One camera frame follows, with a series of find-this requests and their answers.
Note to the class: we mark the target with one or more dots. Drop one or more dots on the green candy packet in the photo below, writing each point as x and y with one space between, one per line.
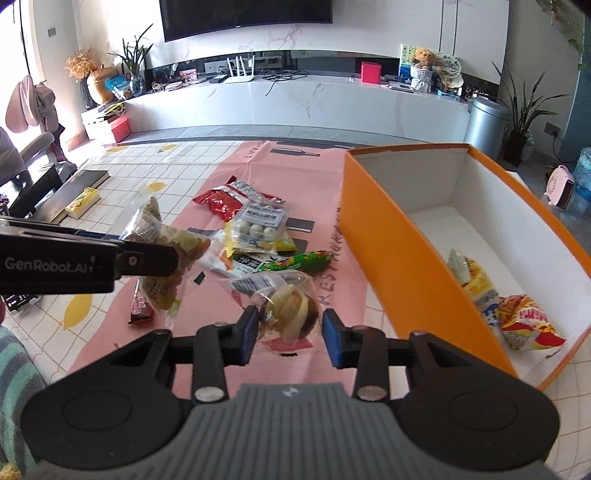
300 261

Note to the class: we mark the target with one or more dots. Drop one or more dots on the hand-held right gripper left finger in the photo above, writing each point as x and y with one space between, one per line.
248 334

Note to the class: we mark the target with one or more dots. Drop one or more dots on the pink hats on rack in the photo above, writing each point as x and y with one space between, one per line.
27 99

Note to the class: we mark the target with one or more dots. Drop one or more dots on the red gift box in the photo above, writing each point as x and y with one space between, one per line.
117 130

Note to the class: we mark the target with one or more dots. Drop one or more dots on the grey office chair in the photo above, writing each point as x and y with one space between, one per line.
27 152

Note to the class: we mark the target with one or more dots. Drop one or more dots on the white cardboard box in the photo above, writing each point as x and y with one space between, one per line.
94 123

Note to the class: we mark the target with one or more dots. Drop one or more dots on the clear bag of white balls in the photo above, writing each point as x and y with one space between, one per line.
258 228

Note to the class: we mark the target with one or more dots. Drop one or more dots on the teal striped cloth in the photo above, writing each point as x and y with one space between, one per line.
18 392

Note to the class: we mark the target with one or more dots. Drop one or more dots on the red foil snack packet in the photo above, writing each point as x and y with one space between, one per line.
217 201

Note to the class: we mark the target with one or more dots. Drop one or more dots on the black label white packet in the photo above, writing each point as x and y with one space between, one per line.
247 264

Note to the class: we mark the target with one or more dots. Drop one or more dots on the potted green plant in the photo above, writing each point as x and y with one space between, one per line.
521 138

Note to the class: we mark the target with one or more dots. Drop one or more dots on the clear packet with brown bun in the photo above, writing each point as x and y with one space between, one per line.
291 309

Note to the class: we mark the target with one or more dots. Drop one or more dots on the dried yellow flowers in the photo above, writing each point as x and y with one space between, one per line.
81 62

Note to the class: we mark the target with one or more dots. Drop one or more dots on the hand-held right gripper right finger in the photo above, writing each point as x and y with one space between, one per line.
330 339

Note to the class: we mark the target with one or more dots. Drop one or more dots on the green plant in glass vase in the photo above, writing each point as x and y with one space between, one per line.
134 69

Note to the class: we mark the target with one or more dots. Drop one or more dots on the blue packet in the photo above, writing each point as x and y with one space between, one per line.
117 86

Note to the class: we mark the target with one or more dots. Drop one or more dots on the yellow white snack packet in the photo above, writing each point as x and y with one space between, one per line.
480 286

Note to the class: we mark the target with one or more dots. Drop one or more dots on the dark red bar packet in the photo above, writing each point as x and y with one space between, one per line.
141 310

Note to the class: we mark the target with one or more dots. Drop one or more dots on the white marble tv cabinet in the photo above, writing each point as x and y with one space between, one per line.
277 106

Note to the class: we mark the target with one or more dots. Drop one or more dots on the round paper fan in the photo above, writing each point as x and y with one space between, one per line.
447 64

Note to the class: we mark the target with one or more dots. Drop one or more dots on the black television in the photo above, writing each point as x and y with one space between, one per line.
244 14

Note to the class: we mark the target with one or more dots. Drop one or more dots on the pink small heater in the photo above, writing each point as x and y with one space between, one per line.
561 184

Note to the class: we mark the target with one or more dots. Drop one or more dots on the yellow green snack packet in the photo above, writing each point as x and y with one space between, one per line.
284 242

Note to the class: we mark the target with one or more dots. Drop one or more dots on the pink printed mat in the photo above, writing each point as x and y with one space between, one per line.
295 184

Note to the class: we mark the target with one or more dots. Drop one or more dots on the white orange snack packet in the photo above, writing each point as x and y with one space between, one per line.
213 256

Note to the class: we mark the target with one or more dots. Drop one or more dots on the orange cardboard box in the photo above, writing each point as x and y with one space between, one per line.
383 221

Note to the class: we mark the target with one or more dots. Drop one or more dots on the white router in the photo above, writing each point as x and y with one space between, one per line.
238 76

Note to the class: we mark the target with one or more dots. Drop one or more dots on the clear bag of yellow snacks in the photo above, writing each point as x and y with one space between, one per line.
187 242

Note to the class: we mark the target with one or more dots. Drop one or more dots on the checkered lemon tablecloth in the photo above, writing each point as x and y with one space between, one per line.
138 166

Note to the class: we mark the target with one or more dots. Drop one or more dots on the landscape picture card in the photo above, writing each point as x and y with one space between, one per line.
406 60

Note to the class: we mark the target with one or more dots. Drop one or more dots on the orange gourd vase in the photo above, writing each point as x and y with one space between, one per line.
101 85

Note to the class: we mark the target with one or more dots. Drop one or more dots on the silver trash can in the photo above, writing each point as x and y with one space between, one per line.
485 129

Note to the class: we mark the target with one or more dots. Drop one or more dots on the red yellow snack packet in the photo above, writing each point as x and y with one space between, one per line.
526 323

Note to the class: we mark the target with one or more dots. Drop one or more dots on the hanging green plant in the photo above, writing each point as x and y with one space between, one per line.
570 27

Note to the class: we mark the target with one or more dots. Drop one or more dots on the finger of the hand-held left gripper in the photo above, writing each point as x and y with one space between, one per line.
99 235
147 258

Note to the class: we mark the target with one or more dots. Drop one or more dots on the yellow tissue pack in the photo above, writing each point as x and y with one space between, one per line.
83 202

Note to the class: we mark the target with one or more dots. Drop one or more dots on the teddy bear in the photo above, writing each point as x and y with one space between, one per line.
422 62

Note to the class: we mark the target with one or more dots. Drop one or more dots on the red cube box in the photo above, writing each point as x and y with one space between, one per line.
371 73

